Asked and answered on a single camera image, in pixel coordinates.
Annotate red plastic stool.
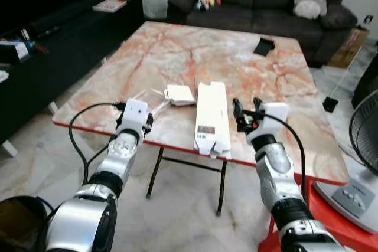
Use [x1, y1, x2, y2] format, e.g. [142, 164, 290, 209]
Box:
[258, 172, 378, 252]

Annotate black low cabinet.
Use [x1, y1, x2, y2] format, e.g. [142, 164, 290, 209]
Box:
[0, 0, 145, 146]

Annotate small black square object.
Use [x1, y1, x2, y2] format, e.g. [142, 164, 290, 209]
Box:
[253, 37, 276, 57]

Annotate grey white plush toy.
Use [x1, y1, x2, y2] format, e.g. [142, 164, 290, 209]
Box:
[293, 0, 328, 20]

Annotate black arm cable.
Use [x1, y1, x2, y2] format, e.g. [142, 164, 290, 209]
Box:
[242, 109, 308, 201]
[69, 102, 127, 185]

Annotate dark grey sofa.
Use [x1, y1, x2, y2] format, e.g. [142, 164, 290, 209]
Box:
[167, 0, 360, 68]

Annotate black rubbish bin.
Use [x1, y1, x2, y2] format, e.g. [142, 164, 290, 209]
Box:
[0, 195, 51, 252]

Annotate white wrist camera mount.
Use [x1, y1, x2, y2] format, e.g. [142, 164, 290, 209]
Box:
[120, 99, 149, 129]
[259, 103, 291, 136]

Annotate brown cardboard box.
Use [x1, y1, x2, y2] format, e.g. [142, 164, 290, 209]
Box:
[327, 26, 370, 69]

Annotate blue white package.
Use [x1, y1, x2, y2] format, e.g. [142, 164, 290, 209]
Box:
[0, 38, 31, 64]

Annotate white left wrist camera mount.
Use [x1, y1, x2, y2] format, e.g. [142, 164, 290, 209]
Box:
[120, 99, 149, 129]

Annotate black folding table leg frame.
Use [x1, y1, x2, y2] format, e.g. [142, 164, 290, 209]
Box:
[146, 145, 229, 217]

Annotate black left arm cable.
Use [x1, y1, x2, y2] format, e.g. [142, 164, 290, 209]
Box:
[69, 102, 127, 185]

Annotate small white flat packet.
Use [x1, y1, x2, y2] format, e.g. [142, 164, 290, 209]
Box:
[164, 84, 197, 107]

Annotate long white cardboard box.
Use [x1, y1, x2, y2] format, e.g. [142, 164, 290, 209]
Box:
[194, 81, 233, 160]

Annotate white mesh basket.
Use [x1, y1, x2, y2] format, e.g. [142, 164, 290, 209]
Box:
[143, 0, 170, 20]

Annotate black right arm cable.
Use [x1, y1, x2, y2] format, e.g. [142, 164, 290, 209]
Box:
[242, 109, 308, 201]

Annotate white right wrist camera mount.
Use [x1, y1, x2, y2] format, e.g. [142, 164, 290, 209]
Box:
[259, 103, 291, 136]

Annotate black grille standing fan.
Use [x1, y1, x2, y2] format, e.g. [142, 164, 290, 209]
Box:
[312, 89, 378, 234]

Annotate flat book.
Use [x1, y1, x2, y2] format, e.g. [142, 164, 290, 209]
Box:
[93, 0, 128, 14]

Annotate clear plastic wrapper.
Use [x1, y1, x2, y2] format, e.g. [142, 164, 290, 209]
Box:
[127, 89, 173, 118]

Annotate black power adapter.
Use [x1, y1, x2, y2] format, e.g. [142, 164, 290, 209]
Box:
[322, 96, 340, 113]

